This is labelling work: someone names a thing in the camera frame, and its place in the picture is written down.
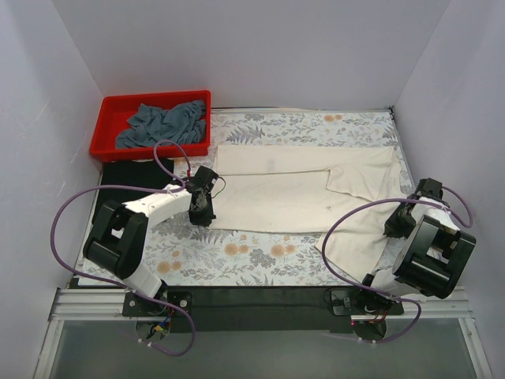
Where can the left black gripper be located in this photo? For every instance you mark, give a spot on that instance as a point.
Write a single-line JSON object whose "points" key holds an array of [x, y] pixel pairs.
{"points": [[201, 210]]}

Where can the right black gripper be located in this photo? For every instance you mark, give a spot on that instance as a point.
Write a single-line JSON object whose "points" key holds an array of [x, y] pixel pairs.
{"points": [[397, 223]]}

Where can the cream white t shirt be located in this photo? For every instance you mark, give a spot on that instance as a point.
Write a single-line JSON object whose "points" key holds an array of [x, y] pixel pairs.
{"points": [[304, 190]]}

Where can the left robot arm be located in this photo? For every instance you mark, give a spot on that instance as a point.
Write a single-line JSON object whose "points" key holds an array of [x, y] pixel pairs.
{"points": [[116, 240]]}

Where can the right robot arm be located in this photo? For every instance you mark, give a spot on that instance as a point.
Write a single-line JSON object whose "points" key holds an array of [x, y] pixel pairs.
{"points": [[433, 258]]}

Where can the floral patterned table mat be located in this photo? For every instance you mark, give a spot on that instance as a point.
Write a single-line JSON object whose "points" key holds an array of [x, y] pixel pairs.
{"points": [[182, 254]]}

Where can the blue grey t shirt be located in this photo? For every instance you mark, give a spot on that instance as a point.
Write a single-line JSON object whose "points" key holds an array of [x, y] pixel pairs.
{"points": [[183, 124]]}

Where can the folded black t shirt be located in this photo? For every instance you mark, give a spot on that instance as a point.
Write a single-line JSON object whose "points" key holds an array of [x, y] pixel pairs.
{"points": [[147, 174]]}

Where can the red plastic bin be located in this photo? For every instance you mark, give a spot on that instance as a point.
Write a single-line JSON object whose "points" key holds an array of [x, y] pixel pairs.
{"points": [[113, 115]]}

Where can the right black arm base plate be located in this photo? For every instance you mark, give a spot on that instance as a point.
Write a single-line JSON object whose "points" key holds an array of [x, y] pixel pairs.
{"points": [[347, 301]]}

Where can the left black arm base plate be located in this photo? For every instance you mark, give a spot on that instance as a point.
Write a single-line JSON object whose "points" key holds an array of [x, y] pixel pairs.
{"points": [[136, 306]]}

